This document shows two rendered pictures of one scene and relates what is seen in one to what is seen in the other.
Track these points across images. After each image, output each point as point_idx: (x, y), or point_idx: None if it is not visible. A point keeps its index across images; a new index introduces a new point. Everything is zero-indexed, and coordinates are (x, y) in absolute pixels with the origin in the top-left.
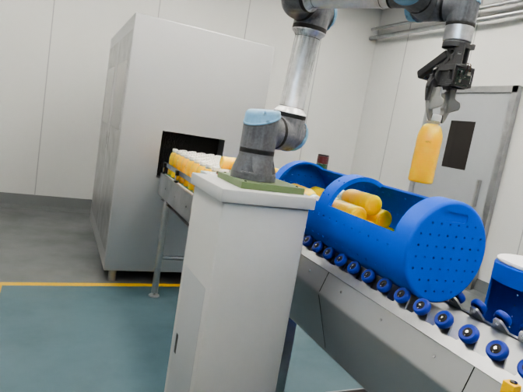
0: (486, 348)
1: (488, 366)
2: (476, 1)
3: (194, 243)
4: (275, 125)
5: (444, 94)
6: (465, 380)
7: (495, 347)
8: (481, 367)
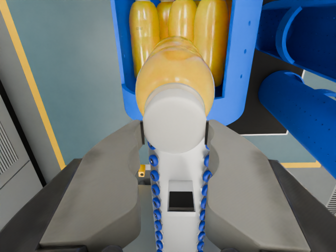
0: (150, 156)
1: (151, 154)
2: None
3: None
4: None
5: (207, 224)
6: None
7: (151, 161)
8: (149, 150)
